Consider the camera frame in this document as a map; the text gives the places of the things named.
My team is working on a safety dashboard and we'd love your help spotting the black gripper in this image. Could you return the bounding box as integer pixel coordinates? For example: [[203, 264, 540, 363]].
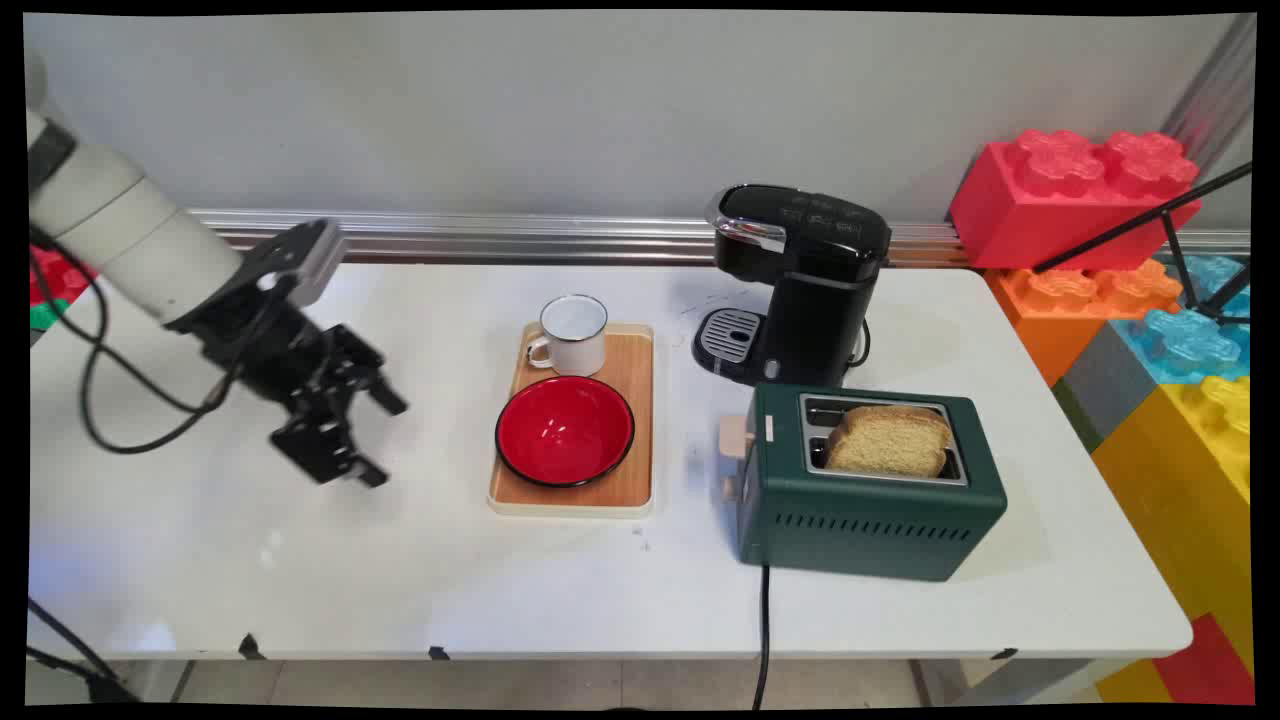
[[166, 222, 409, 489]]

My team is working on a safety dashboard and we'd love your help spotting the red enamel bowl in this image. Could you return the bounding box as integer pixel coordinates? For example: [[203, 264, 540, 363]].
[[495, 376, 636, 489]]

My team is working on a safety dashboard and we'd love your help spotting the wooden serving tray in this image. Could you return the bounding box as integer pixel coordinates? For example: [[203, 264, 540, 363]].
[[488, 322, 655, 518]]

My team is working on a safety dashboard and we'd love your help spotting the white enamel mug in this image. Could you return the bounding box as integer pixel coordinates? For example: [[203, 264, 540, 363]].
[[526, 294, 609, 378]]

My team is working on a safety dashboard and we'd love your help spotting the small red green toy brick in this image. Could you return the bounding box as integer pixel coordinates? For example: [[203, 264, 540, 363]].
[[28, 246, 99, 333]]

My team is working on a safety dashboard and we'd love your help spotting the black coffee machine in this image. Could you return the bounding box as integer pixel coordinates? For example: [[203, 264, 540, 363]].
[[693, 184, 892, 389]]

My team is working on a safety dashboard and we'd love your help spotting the green toaster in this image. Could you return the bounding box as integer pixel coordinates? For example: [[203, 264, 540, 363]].
[[718, 384, 1008, 583]]

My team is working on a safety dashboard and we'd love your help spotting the slice of toast bread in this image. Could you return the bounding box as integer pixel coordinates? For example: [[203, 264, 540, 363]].
[[825, 404, 954, 478]]

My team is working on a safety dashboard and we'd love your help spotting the large orange toy brick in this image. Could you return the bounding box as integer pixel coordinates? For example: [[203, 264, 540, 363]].
[[984, 258, 1185, 387]]

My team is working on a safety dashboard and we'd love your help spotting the large red toy brick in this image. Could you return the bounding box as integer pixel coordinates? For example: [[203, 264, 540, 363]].
[[948, 128, 1203, 271]]

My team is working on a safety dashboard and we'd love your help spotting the large grey toy brick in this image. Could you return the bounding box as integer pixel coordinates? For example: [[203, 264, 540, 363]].
[[1060, 322, 1163, 443]]

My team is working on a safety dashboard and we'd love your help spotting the black tripod stand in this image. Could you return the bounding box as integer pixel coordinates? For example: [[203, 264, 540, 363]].
[[1032, 160, 1255, 327]]

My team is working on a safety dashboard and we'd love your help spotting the large yellow toy brick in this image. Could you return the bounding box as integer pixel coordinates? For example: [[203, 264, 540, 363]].
[[1090, 376, 1255, 677]]

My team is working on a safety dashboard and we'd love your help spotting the large light blue toy brick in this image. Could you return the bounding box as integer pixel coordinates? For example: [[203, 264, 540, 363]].
[[1112, 254, 1253, 385]]

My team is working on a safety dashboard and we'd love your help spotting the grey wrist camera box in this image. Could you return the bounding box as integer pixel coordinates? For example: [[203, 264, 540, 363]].
[[288, 222, 347, 307]]

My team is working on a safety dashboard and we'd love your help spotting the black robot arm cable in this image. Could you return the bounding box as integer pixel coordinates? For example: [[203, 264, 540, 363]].
[[30, 228, 251, 455]]

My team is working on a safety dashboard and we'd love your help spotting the aluminium wall rail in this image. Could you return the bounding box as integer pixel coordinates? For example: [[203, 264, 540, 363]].
[[186, 208, 1253, 267]]

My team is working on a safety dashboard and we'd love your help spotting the black floor cable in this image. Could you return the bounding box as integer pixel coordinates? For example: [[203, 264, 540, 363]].
[[26, 596, 137, 705]]

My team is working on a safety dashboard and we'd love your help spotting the black toaster power cord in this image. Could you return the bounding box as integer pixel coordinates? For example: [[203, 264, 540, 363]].
[[752, 566, 773, 711]]

